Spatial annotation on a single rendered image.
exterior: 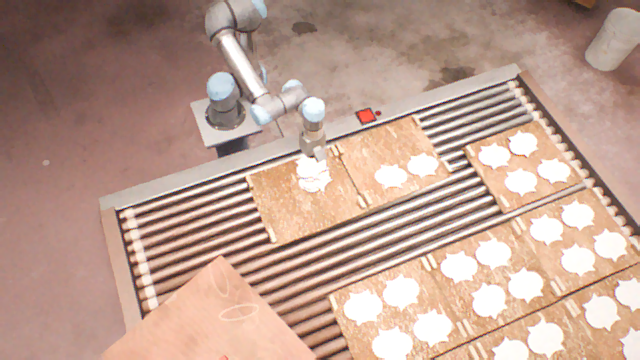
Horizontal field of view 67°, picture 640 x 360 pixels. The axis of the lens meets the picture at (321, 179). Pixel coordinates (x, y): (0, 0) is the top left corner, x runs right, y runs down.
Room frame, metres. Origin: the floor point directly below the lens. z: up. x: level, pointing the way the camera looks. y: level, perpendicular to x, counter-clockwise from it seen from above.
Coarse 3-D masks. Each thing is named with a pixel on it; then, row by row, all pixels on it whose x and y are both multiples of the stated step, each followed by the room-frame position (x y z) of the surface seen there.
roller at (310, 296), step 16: (560, 192) 1.07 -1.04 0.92; (576, 192) 1.09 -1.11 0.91; (528, 208) 0.98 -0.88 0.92; (480, 224) 0.88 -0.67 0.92; (496, 224) 0.89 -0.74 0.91; (448, 240) 0.80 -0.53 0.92; (400, 256) 0.71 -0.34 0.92; (416, 256) 0.72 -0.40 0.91; (368, 272) 0.63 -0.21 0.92; (320, 288) 0.55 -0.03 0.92; (336, 288) 0.56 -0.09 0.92; (288, 304) 0.48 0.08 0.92; (304, 304) 0.49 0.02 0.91
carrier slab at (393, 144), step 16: (384, 128) 1.31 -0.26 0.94; (400, 128) 1.32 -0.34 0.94; (416, 128) 1.33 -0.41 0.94; (352, 144) 1.21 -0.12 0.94; (368, 144) 1.22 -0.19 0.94; (384, 144) 1.23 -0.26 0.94; (400, 144) 1.23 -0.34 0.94; (416, 144) 1.24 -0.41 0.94; (352, 160) 1.13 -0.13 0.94; (368, 160) 1.14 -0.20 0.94; (384, 160) 1.14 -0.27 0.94; (400, 160) 1.15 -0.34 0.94; (352, 176) 1.05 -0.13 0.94; (368, 176) 1.05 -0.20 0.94; (416, 176) 1.08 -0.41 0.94; (432, 176) 1.08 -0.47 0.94; (448, 176) 1.09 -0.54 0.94; (368, 192) 0.98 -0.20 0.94; (384, 192) 0.98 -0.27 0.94; (400, 192) 0.99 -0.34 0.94; (368, 208) 0.90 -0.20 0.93
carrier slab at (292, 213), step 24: (288, 168) 1.06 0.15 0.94; (336, 168) 1.08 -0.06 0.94; (264, 192) 0.93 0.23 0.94; (288, 192) 0.94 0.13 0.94; (336, 192) 0.96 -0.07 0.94; (264, 216) 0.82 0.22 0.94; (288, 216) 0.83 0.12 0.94; (312, 216) 0.84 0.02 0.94; (336, 216) 0.85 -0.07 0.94; (288, 240) 0.73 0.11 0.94
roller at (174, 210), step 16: (496, 96) 1.58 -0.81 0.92; (512, 96) 1.59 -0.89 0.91; (448, 112) 1.45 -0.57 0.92; (464, 112) 1.47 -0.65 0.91; (224, 192) 0.92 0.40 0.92; (240, 192) 0.94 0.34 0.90; (176, 208) 0.83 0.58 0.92; (192, 208) 0.85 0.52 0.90; (128, 224) 0.74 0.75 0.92; (144, 224) 0.76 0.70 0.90
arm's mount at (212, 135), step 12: (192, 108) 1.37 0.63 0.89; (204, 108) 1.37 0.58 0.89; (204, 120) 1.30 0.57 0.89; (240, 120) 1.32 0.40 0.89; (252, 120) 1.33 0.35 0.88; (204, 132) 1.24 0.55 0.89; (216, 132) 1.24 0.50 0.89; (228, 132) 1.25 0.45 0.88; (240, 132) 1.26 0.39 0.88; (252, 132) 1.26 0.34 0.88; (216, 144) 1.19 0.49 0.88
